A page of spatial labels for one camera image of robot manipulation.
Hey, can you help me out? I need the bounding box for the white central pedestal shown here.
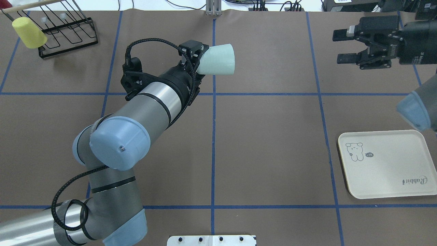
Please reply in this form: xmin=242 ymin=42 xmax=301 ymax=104
xmin=167 ymin=235 xmax=257 ymax=246

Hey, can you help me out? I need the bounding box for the pale green cup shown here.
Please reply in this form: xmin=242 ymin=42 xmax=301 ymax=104
xmin=196 ymin=44 xmax=236 ymax=75

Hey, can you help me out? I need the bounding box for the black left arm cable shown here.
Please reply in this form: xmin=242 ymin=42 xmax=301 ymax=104
xmin=51 ymin=38 xmax=202 ymax=241

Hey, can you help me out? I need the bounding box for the cream rabbit tray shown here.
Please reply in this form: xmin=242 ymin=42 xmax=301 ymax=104
xmin=337 ymin=130 xmax=436 ymax=200

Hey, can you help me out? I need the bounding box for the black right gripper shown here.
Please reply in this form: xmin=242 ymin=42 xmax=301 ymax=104
xmin=333 ymin=16 xmax=437 ymax=69

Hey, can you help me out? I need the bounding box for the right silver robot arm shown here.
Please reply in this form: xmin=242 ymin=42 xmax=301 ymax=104
xmin=332 ymin=16 xmax=437 ymax=132

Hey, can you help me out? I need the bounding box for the black printer box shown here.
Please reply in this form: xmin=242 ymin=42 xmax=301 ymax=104
xmin=321 ymin=0 xmax=381 ymax=12

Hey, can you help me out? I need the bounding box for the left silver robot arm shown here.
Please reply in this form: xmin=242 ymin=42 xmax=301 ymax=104
xmin=1 ymin=38 xmax=213 ymax=246

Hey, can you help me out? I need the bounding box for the aluminium frame post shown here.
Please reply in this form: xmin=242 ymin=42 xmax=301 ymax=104
xmin=205 ymin=0 xmax=223 ymax=17

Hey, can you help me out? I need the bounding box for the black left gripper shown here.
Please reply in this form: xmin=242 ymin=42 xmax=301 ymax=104
xmin=160 ymin=40 xmax=210 ymax=113

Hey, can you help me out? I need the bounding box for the yellow cup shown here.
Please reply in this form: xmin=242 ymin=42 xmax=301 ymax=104
xmin=12 ymin=17 xmax=48 ymax=49

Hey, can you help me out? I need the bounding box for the black wire cup rack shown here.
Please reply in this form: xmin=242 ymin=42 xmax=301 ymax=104
xmin=1 ymin=0 xmax=98 ymax=59

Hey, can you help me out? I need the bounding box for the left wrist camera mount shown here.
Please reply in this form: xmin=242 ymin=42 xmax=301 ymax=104
xmin=121 ymin=57 xmax=153 ymax=101

